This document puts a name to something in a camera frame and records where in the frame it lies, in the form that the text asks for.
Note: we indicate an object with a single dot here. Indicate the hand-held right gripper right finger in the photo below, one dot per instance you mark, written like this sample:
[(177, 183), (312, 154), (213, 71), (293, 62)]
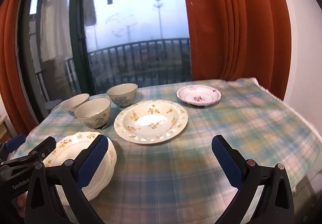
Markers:
[(226, 163)]

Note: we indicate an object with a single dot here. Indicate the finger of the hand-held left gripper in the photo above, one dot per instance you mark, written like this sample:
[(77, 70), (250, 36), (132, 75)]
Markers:
[(45, 144), (15, 142)]

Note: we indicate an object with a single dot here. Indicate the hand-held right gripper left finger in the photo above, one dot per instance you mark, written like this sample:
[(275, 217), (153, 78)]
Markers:
[(93, 161)]

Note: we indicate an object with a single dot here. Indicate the cream bowl with green rim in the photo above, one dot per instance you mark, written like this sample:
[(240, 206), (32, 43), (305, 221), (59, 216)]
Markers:
[(93, 113)]

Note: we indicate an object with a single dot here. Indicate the stack of white plates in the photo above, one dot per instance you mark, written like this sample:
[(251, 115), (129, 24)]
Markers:
[(108, 161)]

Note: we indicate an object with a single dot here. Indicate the person's left hand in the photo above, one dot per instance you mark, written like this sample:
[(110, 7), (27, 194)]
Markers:
[(21, 205)]

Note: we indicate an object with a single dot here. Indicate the wooden shelf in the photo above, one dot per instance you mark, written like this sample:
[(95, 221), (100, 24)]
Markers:
[(3, 126)]

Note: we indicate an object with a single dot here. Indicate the cream bowl with blue print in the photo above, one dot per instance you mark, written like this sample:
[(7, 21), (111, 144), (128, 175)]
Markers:
[(122, 94), (74, 102)]

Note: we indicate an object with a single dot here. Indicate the plaid tablecloth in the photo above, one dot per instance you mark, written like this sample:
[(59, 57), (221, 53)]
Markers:
[(176, 176)]

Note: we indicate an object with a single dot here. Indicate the pierced rim yellow floral plate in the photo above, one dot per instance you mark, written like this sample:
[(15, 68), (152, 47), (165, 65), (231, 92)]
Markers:
[(151, 123)]

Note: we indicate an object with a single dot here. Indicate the small red floral plate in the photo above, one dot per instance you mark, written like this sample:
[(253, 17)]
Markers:
[(198, 95)]

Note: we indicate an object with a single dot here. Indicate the orange curtain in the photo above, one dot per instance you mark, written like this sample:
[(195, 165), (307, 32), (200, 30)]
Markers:
[(10, 63), (239, 25)]

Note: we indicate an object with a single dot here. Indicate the white hanging garment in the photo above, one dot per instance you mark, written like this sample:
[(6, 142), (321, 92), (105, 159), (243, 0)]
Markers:
[(54, 25)]

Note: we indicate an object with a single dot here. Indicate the balcony railing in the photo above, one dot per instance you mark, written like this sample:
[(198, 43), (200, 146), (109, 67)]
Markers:
[(140, 45)]

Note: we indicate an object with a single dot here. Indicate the grey hanging garment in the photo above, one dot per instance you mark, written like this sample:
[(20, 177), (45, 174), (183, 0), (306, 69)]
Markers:
[(90, 5)]

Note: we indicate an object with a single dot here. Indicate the utility pole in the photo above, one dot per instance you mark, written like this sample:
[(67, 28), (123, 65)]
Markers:
[(159, 20)]

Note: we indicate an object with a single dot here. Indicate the dark green window frame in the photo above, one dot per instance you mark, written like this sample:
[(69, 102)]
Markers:
[(78, 50)]

